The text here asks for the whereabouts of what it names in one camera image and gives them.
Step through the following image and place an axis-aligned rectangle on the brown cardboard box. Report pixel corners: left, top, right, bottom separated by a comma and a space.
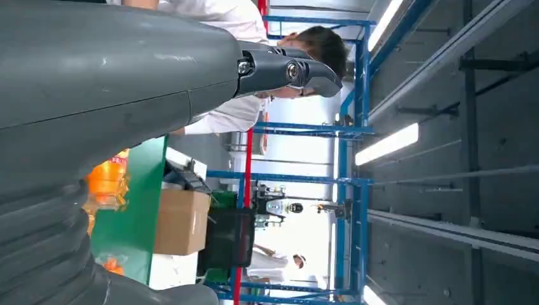
153, 189, 212, 256

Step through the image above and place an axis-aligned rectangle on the seated person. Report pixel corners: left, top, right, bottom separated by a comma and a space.
122, 0, 348, 137

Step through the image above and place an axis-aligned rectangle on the black carry case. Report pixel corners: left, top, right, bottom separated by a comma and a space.
198, 208, 256, 279

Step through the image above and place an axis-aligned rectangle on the background person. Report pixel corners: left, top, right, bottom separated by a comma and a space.
246, 243, 307, 283

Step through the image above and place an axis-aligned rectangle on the ceiling light strip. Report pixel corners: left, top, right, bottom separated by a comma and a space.
367, 0, 405, 52
362, 285, 387, 305
355, 123, 420, 166

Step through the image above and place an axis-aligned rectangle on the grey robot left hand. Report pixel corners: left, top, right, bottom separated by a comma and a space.
0, 0, 343, 305

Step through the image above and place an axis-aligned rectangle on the green crate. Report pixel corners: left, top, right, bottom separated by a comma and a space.
206, 190, 239, 283

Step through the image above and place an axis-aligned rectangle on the background robot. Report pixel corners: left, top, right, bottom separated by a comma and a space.
252, 183, 305, 230

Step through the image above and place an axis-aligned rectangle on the orange drink bottle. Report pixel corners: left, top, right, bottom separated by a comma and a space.
84, 149, 130, 236
95, 252, 127, 276

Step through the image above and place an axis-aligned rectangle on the blue metal frame rack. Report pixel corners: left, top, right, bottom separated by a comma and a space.
205, 15, 376, 305

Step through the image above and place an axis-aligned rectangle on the green table mat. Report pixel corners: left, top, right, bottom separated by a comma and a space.
90, 137, 168, 286

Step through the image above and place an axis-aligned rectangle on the black flat device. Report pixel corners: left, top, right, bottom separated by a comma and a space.
161, 161, 212, 194

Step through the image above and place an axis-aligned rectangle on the grey ceiling cable tray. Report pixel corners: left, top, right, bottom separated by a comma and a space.
367, 209, 539, 262
368, 0, 539, 125

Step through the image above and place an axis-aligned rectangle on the red pole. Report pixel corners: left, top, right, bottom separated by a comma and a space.
233, 0, 270, 305

